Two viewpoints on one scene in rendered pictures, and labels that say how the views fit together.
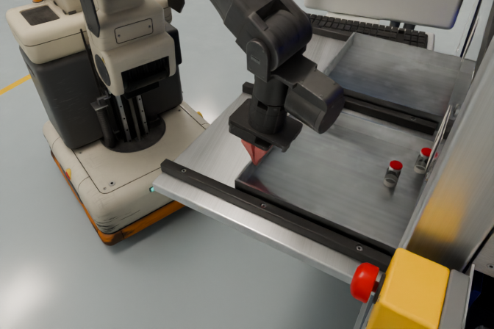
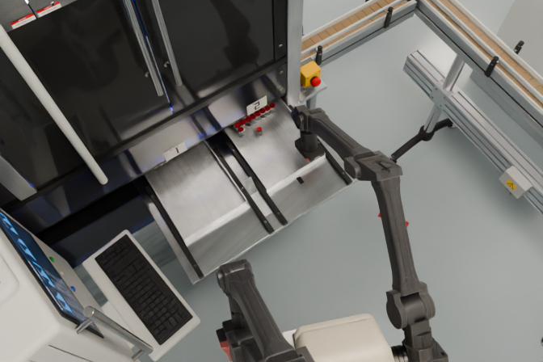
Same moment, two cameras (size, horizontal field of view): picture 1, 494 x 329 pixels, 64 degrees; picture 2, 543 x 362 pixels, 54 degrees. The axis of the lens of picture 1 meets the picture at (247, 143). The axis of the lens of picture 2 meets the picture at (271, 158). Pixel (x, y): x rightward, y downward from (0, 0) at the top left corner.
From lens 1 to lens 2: 1.87 m
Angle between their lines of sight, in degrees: 73
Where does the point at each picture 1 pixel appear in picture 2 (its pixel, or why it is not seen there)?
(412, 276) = (309, 70)
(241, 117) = (319, 149)
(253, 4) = (321, 113)
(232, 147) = (313, 183)
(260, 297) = (279, 274)
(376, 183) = (265, 136)
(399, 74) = (187, 196)
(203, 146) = (327, 190)
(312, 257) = not seen: hidden behind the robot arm
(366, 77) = (208, 203)
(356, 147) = (257, 157)
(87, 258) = not seen: outside the picture
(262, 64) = not seen: hidden behind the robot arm
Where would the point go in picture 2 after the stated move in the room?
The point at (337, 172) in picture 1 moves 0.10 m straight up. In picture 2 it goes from (275, 149) to (275, 136)
